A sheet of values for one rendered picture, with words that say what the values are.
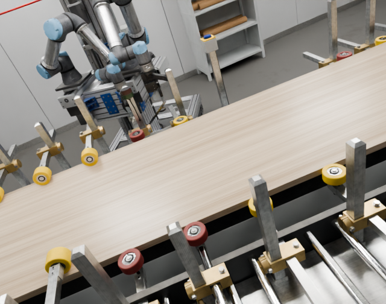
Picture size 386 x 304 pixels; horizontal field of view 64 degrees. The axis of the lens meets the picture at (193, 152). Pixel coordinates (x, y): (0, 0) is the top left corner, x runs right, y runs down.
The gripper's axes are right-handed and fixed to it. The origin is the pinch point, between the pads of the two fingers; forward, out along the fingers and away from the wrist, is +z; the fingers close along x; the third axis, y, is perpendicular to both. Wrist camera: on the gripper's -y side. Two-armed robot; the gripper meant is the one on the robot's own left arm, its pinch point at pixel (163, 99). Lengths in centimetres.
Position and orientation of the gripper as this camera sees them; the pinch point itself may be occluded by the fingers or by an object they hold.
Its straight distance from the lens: 189.2
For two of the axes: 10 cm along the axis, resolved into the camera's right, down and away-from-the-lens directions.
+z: 2.8, 7.9, 5.5
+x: 2.6, 4.9, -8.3
